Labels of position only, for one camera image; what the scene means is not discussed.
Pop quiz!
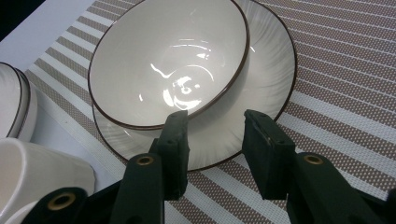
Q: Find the white bowl dark rim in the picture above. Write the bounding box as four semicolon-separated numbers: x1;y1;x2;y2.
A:
88;0;251;131

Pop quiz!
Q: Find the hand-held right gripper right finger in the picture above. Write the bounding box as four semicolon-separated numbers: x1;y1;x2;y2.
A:
242;108;387;224

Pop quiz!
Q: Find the white plate dark rim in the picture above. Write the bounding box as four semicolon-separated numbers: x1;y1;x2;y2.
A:
0;61;39;143
92;0;298;172

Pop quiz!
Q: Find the white ceramic cup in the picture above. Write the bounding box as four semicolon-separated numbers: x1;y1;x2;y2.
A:
0;137;96;224

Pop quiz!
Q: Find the striped grey placemat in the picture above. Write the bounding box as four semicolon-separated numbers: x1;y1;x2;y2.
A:
23;0;396;224

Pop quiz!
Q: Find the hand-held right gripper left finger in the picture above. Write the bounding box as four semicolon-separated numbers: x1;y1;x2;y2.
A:
108;109;191;224

